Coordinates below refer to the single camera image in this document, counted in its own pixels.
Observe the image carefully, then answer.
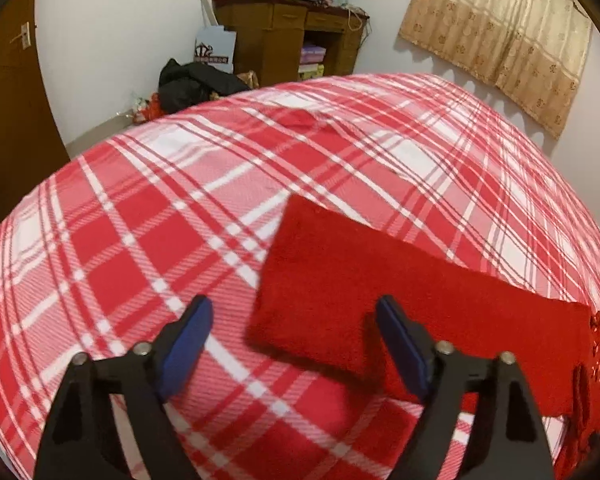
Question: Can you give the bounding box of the red knitted embroidered sweater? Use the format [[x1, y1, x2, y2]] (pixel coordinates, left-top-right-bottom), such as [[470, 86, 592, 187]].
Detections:
[[246, 195, 600, 479]]

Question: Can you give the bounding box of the purple storage box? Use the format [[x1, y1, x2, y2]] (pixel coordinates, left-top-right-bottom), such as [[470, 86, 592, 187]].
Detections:
[[299, 44, 326, 65]]

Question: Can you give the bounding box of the brown wooden door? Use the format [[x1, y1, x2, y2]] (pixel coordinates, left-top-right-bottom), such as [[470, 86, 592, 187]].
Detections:
[[0, 0, 69, 223]]

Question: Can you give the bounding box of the beige window curtain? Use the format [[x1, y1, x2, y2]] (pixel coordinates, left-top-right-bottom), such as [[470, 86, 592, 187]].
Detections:
[[399, 0, 594, 139]]

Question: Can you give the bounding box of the dark wooden desk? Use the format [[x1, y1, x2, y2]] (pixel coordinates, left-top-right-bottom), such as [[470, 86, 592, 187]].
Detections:
[[212, 0, 370, 87]]

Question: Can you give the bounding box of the white blue paper bag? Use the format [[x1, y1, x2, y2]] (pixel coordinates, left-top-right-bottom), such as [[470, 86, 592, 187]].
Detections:
[[194, 25, 237, 74]]

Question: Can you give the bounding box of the black clothes pile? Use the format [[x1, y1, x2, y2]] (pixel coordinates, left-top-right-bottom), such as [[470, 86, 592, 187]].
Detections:
[[158, 58, 249, 114]]

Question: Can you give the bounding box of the red white plaid bedsheet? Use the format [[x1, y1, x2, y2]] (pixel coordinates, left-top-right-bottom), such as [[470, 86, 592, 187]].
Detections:
[[0, 74, 600, 479]]

